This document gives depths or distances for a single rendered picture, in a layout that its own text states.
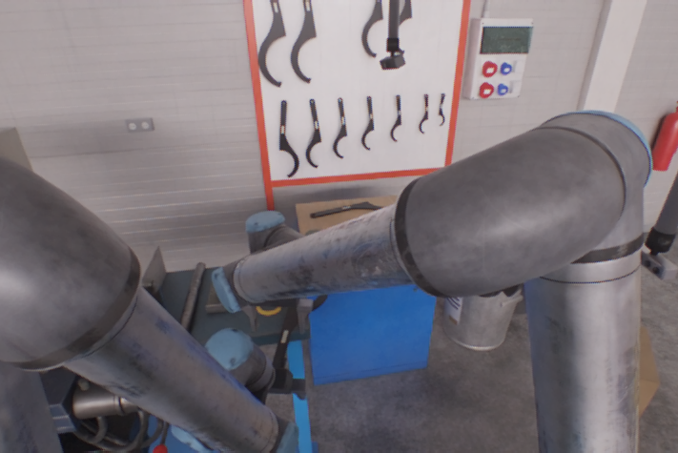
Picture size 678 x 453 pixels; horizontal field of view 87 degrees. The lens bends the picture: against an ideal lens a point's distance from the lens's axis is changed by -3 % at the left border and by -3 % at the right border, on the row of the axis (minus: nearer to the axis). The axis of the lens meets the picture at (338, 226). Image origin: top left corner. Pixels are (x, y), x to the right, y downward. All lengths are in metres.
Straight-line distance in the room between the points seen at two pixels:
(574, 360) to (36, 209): 0.49
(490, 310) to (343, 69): 1.83
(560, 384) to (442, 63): 2.60
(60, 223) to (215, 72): 2.46
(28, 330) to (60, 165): 2.89
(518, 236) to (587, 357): 0.21
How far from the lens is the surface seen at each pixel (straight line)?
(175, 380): 0.42
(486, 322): 2.55
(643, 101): 4.11
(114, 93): 2.90
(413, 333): 2.28
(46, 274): 0.29
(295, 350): 1.53
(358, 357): 2.30
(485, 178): 0.30
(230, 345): 0.79
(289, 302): 0.99
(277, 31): 2.61
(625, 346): 0.48
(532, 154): 0.31
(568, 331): 0.45
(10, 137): 2.01
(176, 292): 1.48
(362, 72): 2.74
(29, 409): 0.50
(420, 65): 2.86
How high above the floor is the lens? 1.90
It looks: 28 degrees down
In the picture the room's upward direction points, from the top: 1 degrees counter-clockwise
